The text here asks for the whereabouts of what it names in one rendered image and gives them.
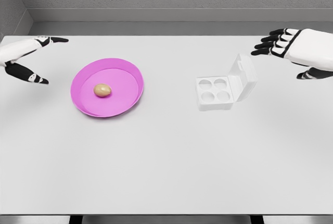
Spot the brown egg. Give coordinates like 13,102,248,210
93,83,112,98

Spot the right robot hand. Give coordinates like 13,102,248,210
250,28,333,80

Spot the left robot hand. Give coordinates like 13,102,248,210
0,35,69,85

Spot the white egg box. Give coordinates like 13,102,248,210
196,53,259,112

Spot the pink round plate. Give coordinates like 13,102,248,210
70,57,145,119

